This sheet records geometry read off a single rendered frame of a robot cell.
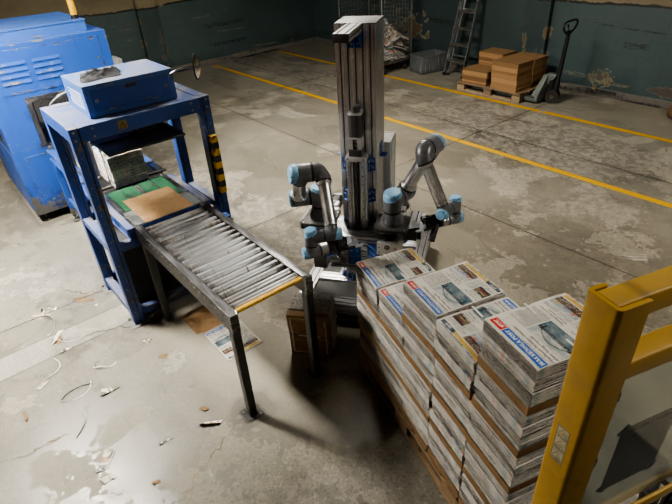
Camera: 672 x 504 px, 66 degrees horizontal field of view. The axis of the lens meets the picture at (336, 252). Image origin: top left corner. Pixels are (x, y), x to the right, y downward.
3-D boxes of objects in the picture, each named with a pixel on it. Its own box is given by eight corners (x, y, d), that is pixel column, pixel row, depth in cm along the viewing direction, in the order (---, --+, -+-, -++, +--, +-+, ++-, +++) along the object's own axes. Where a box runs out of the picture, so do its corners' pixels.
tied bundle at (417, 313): (464, 297, 269) (467, 260, 257) (500, 330, 247) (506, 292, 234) (401, 319, 258) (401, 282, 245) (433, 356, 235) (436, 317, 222)
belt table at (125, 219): (212, 210, 396) (210, 198, 390) (130, 241, 362) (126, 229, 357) (173, 183, 442) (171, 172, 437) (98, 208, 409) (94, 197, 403)
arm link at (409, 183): (387, 197, 342) (423, 135, 302) (399, 189, 352) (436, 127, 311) (400, 209, 339) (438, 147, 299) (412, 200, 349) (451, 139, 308)
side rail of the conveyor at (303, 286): (314, 291, 305) (312, 275, 299) (307, 295, 303) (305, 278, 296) (207, 214, 394) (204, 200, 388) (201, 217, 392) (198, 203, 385)
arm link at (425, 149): (420, 143, 292) (450, 220, 304) (430, 137, 299) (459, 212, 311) (405, 148, 301) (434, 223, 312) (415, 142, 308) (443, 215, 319)
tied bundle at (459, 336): (502, 332, 245) (508, 294, 233) (544, 374, 222) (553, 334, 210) (432, 356, 235) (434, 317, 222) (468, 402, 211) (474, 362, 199)
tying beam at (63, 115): (210, 109, 363) (208, 95, 358) (73, 146, 315) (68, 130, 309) (170, 91, 408) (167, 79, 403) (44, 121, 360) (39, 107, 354)
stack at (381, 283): (409, 345, 359) (412, 245, 314) (518, 487, 267) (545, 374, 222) (358, 363, 348) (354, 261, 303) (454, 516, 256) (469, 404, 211)
